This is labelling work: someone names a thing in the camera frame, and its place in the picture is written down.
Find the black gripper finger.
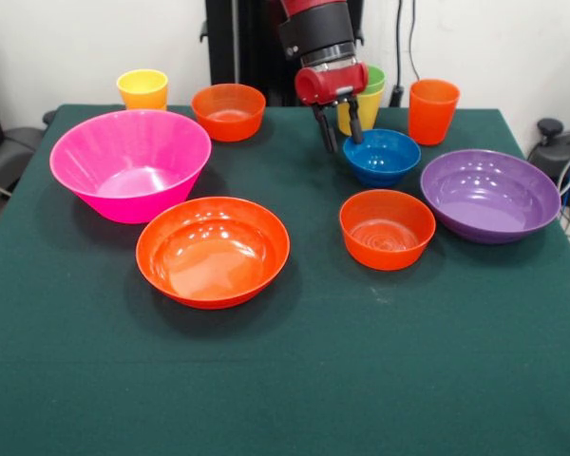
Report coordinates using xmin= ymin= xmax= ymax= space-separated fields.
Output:
xmin=310 ymin=101 xmax=339 ymax=155
xmin=341 ymin=96 xmax=366 ymax=145

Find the small orange plastic bowl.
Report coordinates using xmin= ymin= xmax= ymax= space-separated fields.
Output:
xmin=190 ymin=83 xmax=268 ymax=143
xmin=338 ymin=188 xmax=437 ymax=273

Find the purple plastic bowl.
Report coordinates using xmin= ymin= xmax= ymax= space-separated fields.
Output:
xmin=419 ymin=148 xmax=562 ymax=246

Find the light orange plastic cup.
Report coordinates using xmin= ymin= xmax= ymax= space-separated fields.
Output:
xmin=121 ymin=90 xmax=168 ymax=112

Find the green plastic cup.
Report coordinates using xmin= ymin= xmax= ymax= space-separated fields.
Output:
xmin=364 ymin=64 xmax=388 ymax=96

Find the large pink plastic bowl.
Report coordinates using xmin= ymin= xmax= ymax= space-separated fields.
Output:
xmin=48 ymin=108 xmax=214 ymax=225

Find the dark green tablecloth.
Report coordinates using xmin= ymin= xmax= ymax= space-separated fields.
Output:
xmin=0 ymin=103 xmax=570 ymax=456

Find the thin black cable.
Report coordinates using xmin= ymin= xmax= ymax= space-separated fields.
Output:
xmin=408 ymin=0 xmax=423 ymax=82

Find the blue plastic bowl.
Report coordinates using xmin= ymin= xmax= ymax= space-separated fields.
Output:
xmin=342 ymin=128 xmax=423 ymax=188

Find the thick black cable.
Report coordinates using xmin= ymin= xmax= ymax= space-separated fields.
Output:
xmin=389 ymin=0 xmax=406 ymax=108

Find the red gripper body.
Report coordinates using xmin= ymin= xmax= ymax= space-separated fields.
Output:
xmin=294 ymin=61 xmax=371 ymax=106

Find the large orange plastic bowl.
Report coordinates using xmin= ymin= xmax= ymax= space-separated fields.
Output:
xmin=135 ymin=196 xmax=292 ymax=311

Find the black stand base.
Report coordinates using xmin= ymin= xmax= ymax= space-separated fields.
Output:
xmin=525 ymin=118 xmax=570 ymax=210
xmin=0 ymin=109 xmax=58 ymax=196

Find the yellow plastic cup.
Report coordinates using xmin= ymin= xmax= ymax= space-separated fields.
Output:
xmin=115 ymin=68 xmax=169 ymax=99
xmin=336 ymin=87 xmax=386 ymax=137

